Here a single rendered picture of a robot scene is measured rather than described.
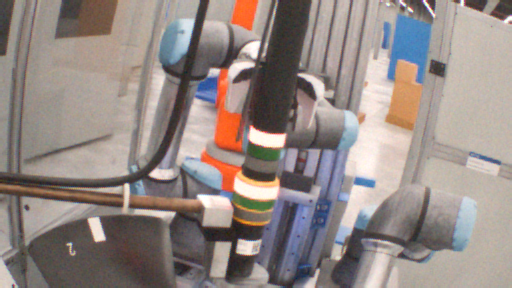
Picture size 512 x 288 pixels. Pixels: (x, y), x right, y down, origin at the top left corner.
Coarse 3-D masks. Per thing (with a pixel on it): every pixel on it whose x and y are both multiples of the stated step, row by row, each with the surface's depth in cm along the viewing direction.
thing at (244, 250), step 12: (240, 228) 54; (252, 228) 53; (240, 240) 54; (252, 240) 54; (240, 252) 54; (252, 252) 54; (228, 264) 55; (240, 264) 55; (252, 264) 55; (240, 276) 55
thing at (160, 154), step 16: (208, 0) 45; (192, 32) 46; (192, 48) 46; (192, 64) 47; (176, 112) 48; (176, 128) 49; (160, 144) 49; (160, 160) 49; (0, 176) 43; (16, 176) 44; (32, 176) 44; (128, 176) 48; (144, 176) 49; (128, 192) 48
